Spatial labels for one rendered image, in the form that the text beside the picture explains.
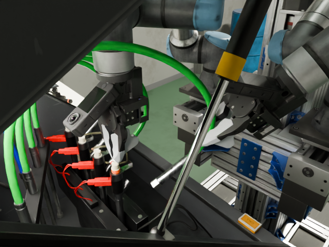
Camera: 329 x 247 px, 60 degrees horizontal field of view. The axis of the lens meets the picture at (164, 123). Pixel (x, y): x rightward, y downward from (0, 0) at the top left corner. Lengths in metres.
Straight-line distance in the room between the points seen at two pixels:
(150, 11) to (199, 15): 0.09
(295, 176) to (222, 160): 0.41
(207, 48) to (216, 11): 0.64
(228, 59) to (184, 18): 0.33
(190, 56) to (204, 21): 0.65
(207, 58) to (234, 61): 0.96
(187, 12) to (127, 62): 0.14
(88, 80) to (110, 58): 2.68
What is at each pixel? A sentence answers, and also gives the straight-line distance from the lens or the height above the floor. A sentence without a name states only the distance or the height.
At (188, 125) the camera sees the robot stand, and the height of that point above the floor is 0.94.
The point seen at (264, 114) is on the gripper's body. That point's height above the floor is 1.29.
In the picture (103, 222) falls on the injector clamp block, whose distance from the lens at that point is 0.75.
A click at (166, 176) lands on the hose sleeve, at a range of 0.60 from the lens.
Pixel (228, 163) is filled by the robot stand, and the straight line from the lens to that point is 1.31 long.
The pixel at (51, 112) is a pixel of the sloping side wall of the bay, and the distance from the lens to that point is 0.88.
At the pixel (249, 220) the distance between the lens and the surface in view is 0.79.
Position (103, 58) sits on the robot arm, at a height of 1.39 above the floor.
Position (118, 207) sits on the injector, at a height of 1.01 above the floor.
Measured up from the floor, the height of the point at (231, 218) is 0.95.
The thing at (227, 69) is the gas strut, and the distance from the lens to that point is 0.23.
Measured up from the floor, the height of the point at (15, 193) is 1.18.
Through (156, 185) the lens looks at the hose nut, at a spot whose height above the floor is 1.13.
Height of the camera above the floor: 1.54
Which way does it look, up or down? 30 degrees down
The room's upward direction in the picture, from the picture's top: straight up
